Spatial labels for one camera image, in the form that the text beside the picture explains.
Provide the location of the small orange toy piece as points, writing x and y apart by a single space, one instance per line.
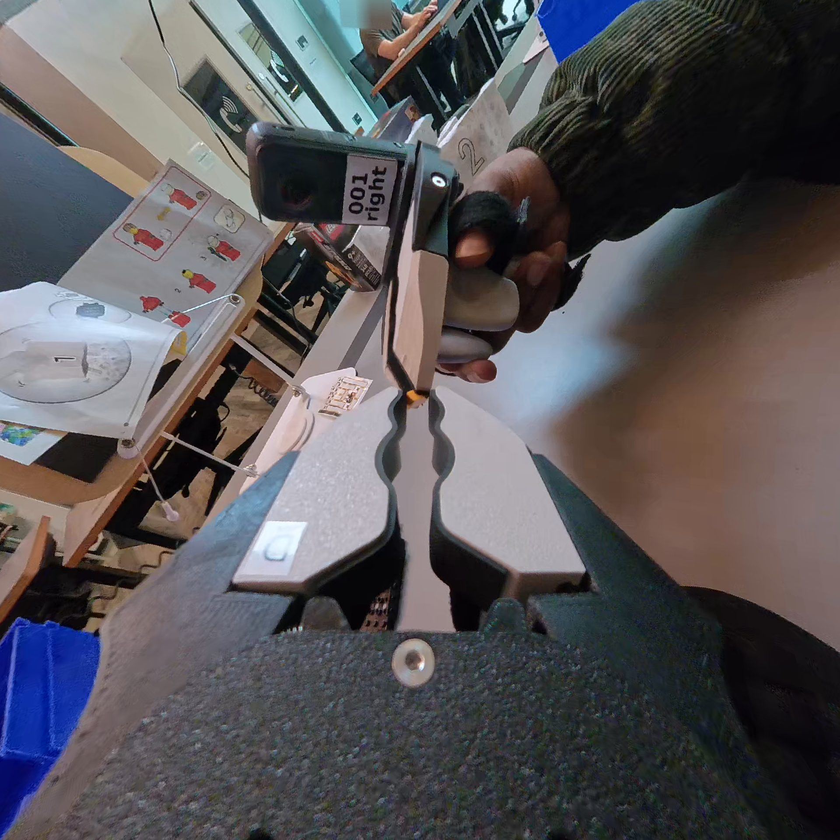
417 398

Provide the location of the person's right forearm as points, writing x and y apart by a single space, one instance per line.
689 98

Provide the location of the blue plastic bin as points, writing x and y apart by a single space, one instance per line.
39 722
584 26

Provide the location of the sticker sheet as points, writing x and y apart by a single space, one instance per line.
344 396

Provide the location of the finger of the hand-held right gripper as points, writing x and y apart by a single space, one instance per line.
423 315
388 328

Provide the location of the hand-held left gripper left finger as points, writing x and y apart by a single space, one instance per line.
328 505

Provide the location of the white paper parts bag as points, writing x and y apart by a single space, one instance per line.
479 138

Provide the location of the toy instruction booklet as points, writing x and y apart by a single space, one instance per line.
131 275

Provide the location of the black toy set box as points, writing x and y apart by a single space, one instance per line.
348 262

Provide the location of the dark wall sign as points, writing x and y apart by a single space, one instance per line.
220 105

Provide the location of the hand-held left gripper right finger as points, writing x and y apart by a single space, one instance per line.
505 518

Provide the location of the person's right hand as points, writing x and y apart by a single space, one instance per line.
531 190

